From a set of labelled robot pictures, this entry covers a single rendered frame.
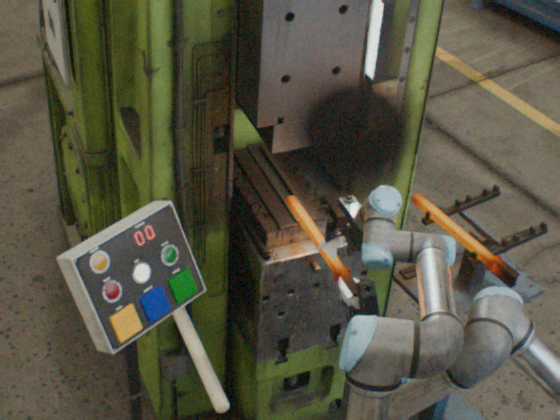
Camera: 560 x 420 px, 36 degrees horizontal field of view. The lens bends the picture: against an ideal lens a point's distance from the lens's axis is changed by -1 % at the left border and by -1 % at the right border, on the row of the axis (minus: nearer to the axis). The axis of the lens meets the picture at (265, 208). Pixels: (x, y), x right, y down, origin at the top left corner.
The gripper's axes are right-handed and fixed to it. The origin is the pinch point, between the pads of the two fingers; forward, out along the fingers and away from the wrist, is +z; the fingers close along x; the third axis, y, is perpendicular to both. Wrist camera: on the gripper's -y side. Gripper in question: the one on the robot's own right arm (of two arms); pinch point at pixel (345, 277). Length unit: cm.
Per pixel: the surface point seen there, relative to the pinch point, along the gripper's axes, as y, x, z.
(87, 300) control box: -10, -71, 6
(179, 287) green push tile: -1.3, -45.1, 10.9
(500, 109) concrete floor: 101, 209, 191
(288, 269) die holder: 13.4, -7.2, 21.8
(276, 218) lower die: 1.2, -7.5, 32.0
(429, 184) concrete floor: 101, 129, 141
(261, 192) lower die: 1.1, -7.0, 45.4
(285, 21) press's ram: -67, -10, 27
